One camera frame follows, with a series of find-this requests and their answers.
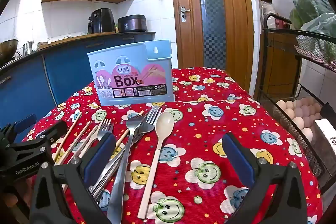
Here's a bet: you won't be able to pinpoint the wooden door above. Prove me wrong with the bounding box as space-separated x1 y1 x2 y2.
168 0 254 98

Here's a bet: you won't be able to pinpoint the wooden shelf unit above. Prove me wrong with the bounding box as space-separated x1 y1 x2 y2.
260 30 302 98

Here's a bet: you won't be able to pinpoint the metal bowl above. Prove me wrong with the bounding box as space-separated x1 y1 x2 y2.
0 39 19 63

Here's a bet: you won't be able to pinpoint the black wire rack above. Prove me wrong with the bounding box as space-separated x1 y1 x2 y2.
257 13 336 195

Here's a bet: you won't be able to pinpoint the person's left hand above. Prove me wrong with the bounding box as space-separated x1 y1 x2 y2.
0 177 34 212

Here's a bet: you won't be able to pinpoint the white-handled fork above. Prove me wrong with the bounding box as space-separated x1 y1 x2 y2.
70 118 114 161

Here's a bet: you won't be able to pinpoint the metal door handle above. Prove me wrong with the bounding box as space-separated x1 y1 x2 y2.
179 6 190 23

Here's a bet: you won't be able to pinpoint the pile of eggs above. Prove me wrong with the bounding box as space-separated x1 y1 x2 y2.
276 97 323 143

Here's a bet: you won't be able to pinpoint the bagged leafy greens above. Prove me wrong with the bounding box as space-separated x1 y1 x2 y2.
290 0 336 62

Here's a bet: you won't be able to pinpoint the wooden chopstick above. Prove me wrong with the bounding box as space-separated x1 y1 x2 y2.
56 121 92 165
67 125 100 164
54 112 83 161
115 110 144 147

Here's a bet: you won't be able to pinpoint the dark rice cooker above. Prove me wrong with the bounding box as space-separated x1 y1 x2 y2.
118 14 147 33

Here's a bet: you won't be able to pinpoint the white card box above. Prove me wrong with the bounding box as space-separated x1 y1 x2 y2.
314 119 336 156

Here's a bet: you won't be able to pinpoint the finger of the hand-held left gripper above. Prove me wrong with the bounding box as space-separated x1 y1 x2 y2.
0 114 36 144
39 120 68 147

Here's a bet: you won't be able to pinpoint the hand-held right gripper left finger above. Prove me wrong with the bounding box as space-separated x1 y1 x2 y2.
30 132 117 224

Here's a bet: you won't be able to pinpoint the red printed tablecloth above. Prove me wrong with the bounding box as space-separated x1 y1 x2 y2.
22 67 323 224

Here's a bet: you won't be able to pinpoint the white plastic jug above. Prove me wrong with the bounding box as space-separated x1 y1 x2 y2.
259 1 275 30

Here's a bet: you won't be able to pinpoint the black air fryer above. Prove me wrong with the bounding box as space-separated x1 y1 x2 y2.
87 8 116 35

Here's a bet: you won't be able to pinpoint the red packet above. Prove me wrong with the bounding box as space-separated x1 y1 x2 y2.
276 18 292 29

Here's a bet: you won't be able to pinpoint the light blue utensil box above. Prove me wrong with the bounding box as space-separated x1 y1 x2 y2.
87 40 175 106

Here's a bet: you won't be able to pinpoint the blue counter cabinet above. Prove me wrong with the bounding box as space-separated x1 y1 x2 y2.
0 32 156 135

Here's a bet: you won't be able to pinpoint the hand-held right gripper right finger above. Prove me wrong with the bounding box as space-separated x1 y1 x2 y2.
222 132 307 224

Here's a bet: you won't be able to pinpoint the small metal kettle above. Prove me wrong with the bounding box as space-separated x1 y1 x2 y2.
22 41 37 54

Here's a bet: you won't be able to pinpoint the cream plastic spoon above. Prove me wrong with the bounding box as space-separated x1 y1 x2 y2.
138 112 175 219

